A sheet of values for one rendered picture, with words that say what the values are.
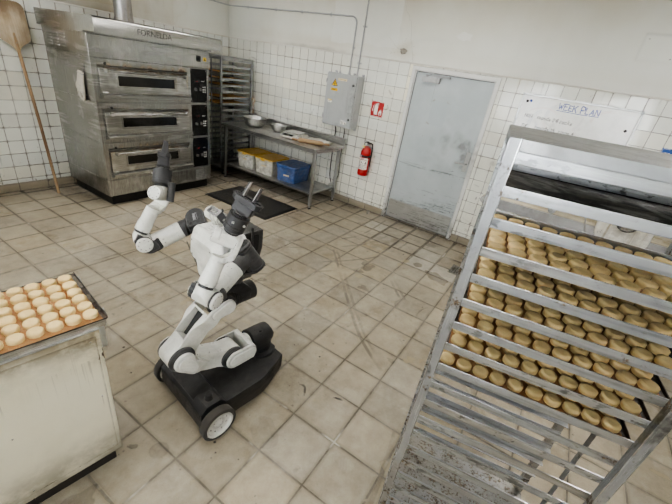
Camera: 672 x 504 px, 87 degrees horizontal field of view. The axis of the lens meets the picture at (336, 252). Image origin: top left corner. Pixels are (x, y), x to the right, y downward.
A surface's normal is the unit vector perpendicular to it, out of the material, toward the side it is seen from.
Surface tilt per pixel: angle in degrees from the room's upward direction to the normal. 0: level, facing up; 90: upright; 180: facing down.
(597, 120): 90
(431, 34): 90
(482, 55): 90
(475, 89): 90
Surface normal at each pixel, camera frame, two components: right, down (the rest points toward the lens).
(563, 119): -0.54, 0.32
